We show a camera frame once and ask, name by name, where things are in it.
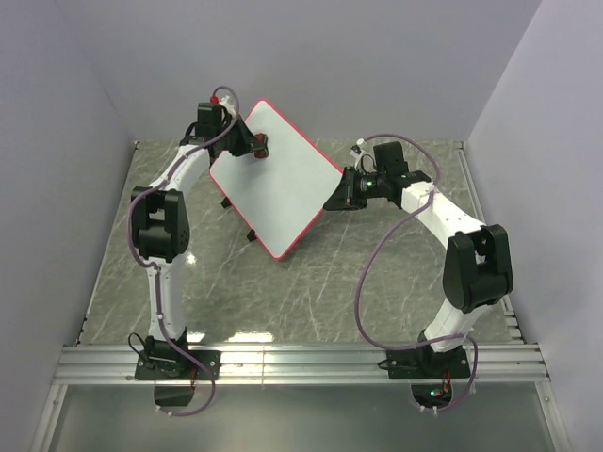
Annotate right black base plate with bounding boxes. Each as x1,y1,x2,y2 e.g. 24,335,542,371
377,346,471,379

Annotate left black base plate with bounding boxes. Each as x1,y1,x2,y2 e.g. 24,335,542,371
134,349,221,381

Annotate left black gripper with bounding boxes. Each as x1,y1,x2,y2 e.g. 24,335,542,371
217,116,264,158

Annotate aluminium mounting rail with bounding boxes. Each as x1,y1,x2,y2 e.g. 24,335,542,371
53,343,550,386

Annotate red whiteboard eraser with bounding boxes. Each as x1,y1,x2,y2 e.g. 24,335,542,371
253,133,269,159

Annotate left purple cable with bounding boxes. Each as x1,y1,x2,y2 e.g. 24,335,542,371
126,85,239,418

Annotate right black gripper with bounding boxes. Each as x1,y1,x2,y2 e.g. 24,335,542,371
322,167,386,212

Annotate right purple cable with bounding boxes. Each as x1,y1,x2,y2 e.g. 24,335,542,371
353,133,481,415

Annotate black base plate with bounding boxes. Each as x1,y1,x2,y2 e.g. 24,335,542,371
134,349,221,381
377,346,471,379

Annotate purple cable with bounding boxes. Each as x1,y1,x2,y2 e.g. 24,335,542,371
353,133,481,415
126,85,239,418

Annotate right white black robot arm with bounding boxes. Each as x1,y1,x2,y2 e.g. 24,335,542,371
323,138,513,377

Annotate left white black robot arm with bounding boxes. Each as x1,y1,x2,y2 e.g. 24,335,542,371
127,93,268,379

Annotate red framed whiteboard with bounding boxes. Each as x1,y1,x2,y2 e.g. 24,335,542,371
209,99,342,260

